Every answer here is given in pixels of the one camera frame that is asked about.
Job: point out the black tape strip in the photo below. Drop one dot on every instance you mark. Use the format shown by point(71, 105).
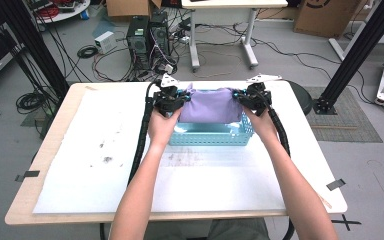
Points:
point(335, 184)
point(28, 175)

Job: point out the person's left hand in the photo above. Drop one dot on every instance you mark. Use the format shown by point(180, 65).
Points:
point(161, 128)

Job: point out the white desk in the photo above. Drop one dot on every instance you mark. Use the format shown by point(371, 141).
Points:
point(233, 3)

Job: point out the open black computer tower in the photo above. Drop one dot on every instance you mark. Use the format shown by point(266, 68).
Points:
point(160, 33)

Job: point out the light blue plastic basket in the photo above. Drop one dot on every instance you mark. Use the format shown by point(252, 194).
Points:
point(210, 136)

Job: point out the person's right hand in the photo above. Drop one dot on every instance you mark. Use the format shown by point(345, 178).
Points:
point(263, 126)

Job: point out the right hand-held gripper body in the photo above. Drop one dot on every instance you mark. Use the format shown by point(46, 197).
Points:
point(258, 96)

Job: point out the person's legs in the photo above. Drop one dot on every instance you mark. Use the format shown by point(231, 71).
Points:
point(213, 230)

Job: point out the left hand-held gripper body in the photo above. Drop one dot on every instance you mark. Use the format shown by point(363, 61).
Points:
point(167, 100)

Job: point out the black round stool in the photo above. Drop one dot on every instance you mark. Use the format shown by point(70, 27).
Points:
point(301, 96)

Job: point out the white foam sheet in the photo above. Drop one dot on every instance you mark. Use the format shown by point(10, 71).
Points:
point(90, 183)

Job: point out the purple pants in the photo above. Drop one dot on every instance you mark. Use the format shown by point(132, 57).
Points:
point(211, 106)

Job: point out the black aluminium frame post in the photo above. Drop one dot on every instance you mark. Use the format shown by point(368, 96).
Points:
point(356, 53)
point(36, 46)

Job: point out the round white table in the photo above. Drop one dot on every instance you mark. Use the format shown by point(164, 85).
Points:
point(68, 14)

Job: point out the large brown cardboard box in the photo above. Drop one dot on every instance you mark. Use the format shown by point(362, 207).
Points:
point(326, 16)

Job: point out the small white box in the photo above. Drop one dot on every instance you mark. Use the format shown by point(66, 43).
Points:
point(105, 42)

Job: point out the black tape cross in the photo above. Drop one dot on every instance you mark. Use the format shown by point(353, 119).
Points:
point(346, 222)

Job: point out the grey floor mat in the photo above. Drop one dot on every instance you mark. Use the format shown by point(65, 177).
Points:
point(350, 116)

